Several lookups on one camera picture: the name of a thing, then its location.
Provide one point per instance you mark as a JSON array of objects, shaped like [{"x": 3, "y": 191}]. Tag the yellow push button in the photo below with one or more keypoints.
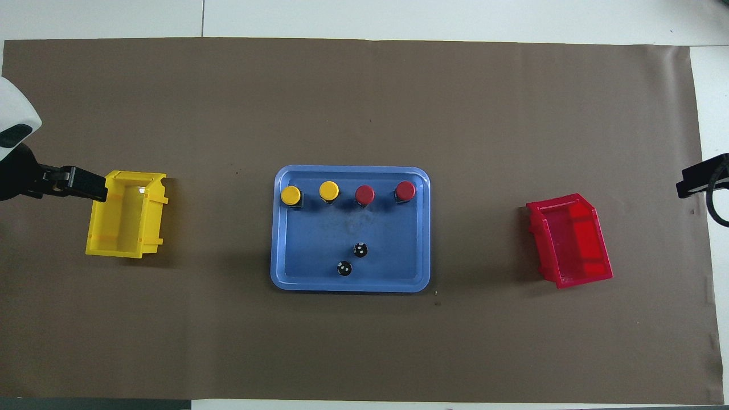
[
  {"x": 291, "y": 195},
  {"x": 328, "y": 190}
]

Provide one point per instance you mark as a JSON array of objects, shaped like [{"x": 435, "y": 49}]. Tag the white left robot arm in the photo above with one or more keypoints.
[{"x": 14, "y": 108}]

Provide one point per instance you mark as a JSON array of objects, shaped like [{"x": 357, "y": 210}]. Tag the yellow plastic bin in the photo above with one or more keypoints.
[{"x": 151, "y": 228}]

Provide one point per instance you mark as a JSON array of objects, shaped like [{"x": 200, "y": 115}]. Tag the red push button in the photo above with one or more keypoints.
[
  {"x": 364, "y": 194},
  {"x": 405, "y": 191}
]

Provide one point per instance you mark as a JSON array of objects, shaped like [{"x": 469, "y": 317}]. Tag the brown paper table mat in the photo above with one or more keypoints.
[{"x": 364, "y": 85}]

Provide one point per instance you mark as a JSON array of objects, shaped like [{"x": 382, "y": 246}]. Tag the small black capacitor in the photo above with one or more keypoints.
[
  {"x": 344, "y": 268},
  {"x": 360, "y": 249}
]

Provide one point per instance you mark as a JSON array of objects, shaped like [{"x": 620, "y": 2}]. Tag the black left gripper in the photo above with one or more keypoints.
[{"x": 17, "y": 173}]

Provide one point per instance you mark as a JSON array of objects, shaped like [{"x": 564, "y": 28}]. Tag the red plastic bin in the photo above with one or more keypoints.
[{"x": 569, "y": 250}]

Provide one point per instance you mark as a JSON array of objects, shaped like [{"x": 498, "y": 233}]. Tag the blue plastic tray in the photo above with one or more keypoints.
[{"x": 319, "y": 245}]

